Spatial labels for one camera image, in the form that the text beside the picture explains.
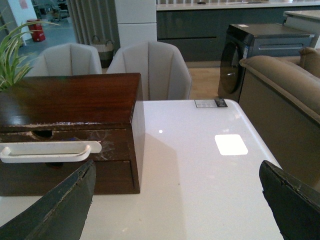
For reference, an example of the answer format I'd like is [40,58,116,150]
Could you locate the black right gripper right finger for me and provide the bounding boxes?
[259,160,320,240]

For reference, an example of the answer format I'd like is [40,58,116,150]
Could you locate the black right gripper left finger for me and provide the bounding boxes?
[0,160,96,240]

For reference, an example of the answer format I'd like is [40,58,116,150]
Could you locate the white drawer handle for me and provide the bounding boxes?
[0,140,102,164]

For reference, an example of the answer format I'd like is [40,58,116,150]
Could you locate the wooden drawer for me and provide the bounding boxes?
[0,129,130,161]
[0,161,139,197]

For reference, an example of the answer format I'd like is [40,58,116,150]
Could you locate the dark wooden drawer cabinet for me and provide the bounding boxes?
[0,73,145,194]

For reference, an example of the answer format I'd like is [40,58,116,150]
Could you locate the beige sofa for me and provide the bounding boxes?
[239,47,320,190]

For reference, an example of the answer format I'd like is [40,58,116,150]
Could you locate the table label sticker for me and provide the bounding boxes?
[194,98,228,108]

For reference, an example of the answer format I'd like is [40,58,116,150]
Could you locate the green spider plant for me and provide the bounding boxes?
[0,20,54,91]

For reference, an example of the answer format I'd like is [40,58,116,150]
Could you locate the left beige chair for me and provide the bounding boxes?
[26,43,102,77]

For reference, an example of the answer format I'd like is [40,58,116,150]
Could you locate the beige chair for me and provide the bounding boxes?
[106,41,192,101]
[26,43,102,77]

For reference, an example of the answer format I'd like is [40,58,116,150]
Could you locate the woven basket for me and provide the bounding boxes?
[90,35,114,69]

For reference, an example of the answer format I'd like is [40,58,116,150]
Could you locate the right beige chair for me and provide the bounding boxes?
[106,41,192,101]

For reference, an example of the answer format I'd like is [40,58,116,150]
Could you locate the black washing machine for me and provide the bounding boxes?
[217,23,315,102]

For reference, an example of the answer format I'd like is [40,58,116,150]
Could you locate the red bin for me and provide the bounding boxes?
[26,19,46,42]

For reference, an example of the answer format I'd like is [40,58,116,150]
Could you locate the grey curtain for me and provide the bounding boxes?
[67,0,120,48]

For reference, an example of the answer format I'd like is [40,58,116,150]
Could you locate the grey kitchen counter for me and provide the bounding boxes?
[156,0,320,62]

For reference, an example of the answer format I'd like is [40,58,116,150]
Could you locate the white pillar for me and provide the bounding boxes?
[115,0,157,48]

